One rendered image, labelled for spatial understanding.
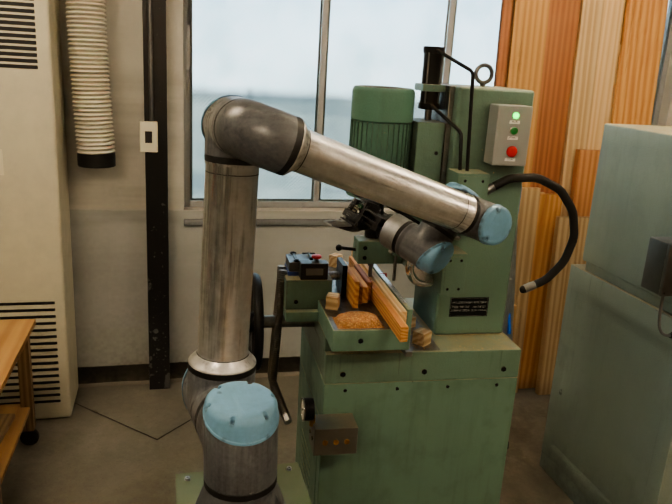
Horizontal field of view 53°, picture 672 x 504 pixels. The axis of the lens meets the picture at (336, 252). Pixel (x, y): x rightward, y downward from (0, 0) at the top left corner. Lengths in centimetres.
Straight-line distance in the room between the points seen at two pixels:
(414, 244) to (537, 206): 180
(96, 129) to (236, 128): 173
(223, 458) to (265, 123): 64
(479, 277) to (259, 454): 93
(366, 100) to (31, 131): 147
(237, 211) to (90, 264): 195
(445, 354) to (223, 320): 74
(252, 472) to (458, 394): 82
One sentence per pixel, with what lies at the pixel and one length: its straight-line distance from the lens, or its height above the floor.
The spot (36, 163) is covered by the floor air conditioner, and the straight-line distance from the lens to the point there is 289.
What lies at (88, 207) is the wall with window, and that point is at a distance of 321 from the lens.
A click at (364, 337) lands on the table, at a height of 88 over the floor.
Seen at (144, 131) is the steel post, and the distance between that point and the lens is 303.
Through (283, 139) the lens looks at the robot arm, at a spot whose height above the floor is 143.
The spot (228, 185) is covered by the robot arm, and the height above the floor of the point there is 132.
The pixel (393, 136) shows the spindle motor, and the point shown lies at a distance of 187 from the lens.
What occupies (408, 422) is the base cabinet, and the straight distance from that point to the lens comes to 202.
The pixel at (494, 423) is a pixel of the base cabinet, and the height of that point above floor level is 56.
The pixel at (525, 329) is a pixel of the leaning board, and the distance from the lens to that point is 354.
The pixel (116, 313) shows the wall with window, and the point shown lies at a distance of 335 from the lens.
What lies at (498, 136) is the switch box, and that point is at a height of 140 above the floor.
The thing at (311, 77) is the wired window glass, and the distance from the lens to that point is 326.
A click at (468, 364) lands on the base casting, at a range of 199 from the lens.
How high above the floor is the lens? 157
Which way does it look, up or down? 16 degrees down
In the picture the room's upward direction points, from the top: 3 degrees clockwise
